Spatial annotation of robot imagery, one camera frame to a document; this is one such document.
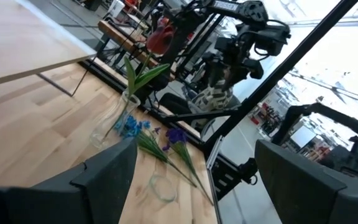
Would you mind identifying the wooden background table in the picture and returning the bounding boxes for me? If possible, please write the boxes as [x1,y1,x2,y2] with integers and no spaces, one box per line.
[97,20,177,80]

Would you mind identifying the black aluminium table frame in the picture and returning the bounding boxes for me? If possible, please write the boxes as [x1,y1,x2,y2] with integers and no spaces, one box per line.
[79,0,358,202]

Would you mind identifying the white bucket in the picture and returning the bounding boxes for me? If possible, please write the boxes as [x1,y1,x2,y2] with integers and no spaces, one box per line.
[108,0,126,19]

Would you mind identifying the silver frame bracket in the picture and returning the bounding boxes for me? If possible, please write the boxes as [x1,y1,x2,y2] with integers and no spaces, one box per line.
[206,136,225,224]

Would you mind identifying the blue artificial flower bunch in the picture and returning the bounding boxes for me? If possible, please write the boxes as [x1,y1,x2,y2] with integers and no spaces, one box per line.
[113,114,198,188]

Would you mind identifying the person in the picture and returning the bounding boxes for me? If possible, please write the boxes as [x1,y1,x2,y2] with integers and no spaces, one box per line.
[158,80,244,125]

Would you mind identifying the dark red artificial tulip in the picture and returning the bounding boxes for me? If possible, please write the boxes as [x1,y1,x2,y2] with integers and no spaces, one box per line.
[103,17,176,140]

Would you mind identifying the purple artificial flower bunch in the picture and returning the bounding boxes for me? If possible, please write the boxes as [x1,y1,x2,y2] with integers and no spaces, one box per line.
[161,126,214,207]

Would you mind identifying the clear glass vase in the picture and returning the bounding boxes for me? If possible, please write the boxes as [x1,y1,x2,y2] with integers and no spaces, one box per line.
[135,172,180,205]
[88,91,142,151]

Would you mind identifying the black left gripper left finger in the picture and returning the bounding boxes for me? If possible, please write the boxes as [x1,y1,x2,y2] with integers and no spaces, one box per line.
[0,136,138,224]

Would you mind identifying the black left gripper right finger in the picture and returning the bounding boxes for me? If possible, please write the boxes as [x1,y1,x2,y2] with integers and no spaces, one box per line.
[254,139,358,224]

